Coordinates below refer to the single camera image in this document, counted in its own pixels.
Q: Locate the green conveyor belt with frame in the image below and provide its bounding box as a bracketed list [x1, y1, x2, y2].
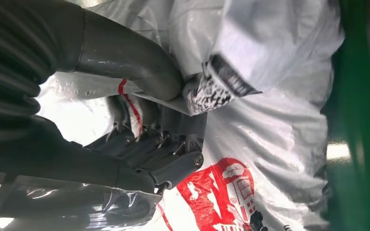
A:
[319, 0, 370, 231]

